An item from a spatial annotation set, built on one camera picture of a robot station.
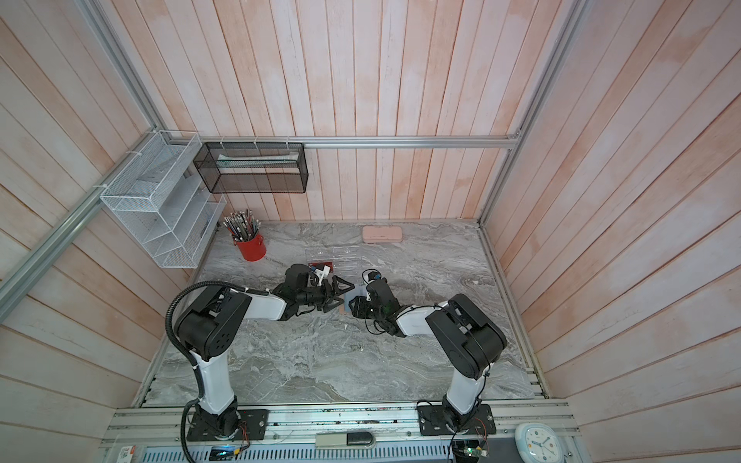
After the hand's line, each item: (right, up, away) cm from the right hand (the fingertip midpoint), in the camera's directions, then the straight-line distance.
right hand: (353, 302), depth 95 cm
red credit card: (-8, +13, +4) cm, 16 cm away
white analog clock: (+46, -29, -26) cm, 61 cm away
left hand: (-1, +3, -3) cm, 4 cm away
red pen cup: (-39, +18, +12) cm, 44 cm away
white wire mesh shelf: (-52, +29, -13) cm, 61 cm away
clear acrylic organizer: (-3, +14, +12) cm, 18 cm away
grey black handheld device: (-1, -28, -27) cm, 39 cm away
